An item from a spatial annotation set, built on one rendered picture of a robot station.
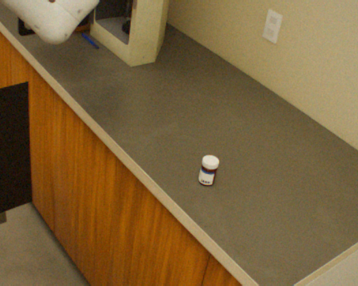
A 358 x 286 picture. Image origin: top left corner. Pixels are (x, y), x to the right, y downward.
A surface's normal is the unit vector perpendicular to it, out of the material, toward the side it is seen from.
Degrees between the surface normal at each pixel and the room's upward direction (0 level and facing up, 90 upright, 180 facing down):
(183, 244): 90
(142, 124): 0
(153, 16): 90
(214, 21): 90
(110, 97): 0
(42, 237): 0
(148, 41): 90
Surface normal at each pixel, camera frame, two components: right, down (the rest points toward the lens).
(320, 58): -0.79, 0.25
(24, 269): 0.14, -0.81
